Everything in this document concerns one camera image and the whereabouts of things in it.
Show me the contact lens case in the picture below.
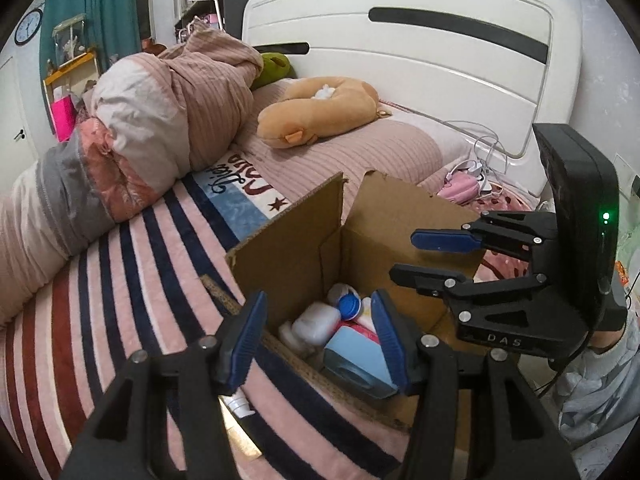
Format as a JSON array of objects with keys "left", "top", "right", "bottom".
[{"left": 326, "top": 283, "right": 362, "bottom": 321}]

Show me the light blue square case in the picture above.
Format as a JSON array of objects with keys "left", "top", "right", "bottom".
[{"left": 322, "top": 326, "right": 398, "bottom": 400}]

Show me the small white spray bottle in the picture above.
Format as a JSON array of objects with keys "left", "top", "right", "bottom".
[{"left": 220, "top": 388, "right": 255, "bottom": 419}]

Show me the white earbuds case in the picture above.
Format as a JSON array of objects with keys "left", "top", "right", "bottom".
[{"left": 292, "top": 301, "right": 342, "bottom": 347}]

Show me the cream yellow label box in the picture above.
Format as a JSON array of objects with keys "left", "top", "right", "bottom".
[{"left": 356, "top": 297, "right": 375, "bottom": 333}]

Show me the pink bottle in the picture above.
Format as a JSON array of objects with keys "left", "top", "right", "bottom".
[{"left": 336, "top": 321, "right": 380, "bottom": 344}]

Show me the pink tape dispenser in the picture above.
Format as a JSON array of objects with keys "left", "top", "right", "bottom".
[{"left": 278, "top": 321, "right": 314, "bottom": 360}]

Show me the grey patterned sleeve forearm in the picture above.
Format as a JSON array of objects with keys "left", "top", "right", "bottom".
[{"left": 551, "top": 310, "right": 639, "bottom": 448}]

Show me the cardboard box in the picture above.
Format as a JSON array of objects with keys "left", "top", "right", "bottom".
[{"left": 226, "top": 171, "right": 484, "bottom": 431}]

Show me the pink ribbed pillow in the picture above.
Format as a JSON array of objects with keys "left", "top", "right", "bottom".
[{"left": 231, "top": 79, "right": 471, "bottom": 214}]

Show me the white headboard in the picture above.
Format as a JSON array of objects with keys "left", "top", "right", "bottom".
[{"left": 242, "top": 0, "right": 582, "bottom": 196}]

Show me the tan plush toy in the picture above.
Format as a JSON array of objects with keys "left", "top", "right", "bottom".
[{"left": 256, "top": 77, "right": 380, "bottom": 150}]

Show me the green plush toy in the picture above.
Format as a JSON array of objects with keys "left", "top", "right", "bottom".
[{"left": 250, "top": 52, "right": 296, "bottom": 91}]

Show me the white door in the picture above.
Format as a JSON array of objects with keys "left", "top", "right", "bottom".
[{"left": 0, "top": 58, "right": 37, "bottom": 193}]

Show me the rolled pink grey duvet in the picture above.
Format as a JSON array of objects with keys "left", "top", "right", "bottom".
[{"left": 1, "top": 24, "right": 264, "bottom": 323}]

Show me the pink bag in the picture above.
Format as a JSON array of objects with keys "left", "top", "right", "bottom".
[{"left": 51, "top": 96, "right": 77, "bottom": 142}]

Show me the yellow cabinet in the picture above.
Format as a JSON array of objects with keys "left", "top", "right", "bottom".
[{"left": 42, "top": 49, "right": 101, "bottom": 107}]

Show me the glass display case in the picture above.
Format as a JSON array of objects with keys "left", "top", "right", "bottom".
[{"left": 52, "top": 13, "right": 88, "bottom": 67}]

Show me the teal curtain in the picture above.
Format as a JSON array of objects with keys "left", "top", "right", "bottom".
[{"left": 39, "top": 0, "right": 141, "bottom": 76}]

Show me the white charging cable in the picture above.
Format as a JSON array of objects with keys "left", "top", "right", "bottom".
[{"left": 441, "top": 119, "right": 511, "bottom": 194}]

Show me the wall clock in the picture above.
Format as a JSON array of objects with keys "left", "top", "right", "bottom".
[{"left": 14, "top": 8, "right": 43, "bottom": 47}]

